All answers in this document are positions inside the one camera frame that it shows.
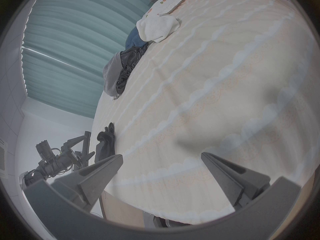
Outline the black T-shirt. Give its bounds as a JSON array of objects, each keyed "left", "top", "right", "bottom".
[{"left": 94, "top": 122, "right": 116, "bottom": 163}]

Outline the bed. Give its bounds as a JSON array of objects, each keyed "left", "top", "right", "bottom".
[{"left": 91, "top": 0, "right": 320, "bottom": 226}]

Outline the white printed pillow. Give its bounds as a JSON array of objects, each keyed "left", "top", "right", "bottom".
[{"left": 142, "top": 0, "right": 195, "bottom": 18}]

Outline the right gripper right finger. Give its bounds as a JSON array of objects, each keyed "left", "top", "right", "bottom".
[{"left": 201, "top": 152, "right": 270, "bottom": 207}]

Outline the pile of clothes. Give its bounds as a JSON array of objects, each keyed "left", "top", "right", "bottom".
[{"left": 103, "top": 15, "right": 181, "bottom": 101}]

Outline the blue-green curtain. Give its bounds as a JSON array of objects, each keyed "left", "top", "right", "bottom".
[
  {"left": 21, "top": 48, "right": 105, "bottom": 119},
  {"left": 21, "top": 0, "right": 155, "bottom": 71}
]

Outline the ceiling air conditioner vent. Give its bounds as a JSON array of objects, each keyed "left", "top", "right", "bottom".
[{"left": 0, "top": 139, "right": 8, "bottom": 177}]

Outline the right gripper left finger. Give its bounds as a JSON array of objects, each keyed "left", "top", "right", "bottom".
[{"left": 51, "top": 154, "right": 124, "bottom": 207}]

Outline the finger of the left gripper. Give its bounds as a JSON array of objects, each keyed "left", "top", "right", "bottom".
[
  {"left": 67, "top": 135, "right": 87, "bottom": 147},
  {"left": 75, "top": 153, "right": 96, "bottom": 170}
]

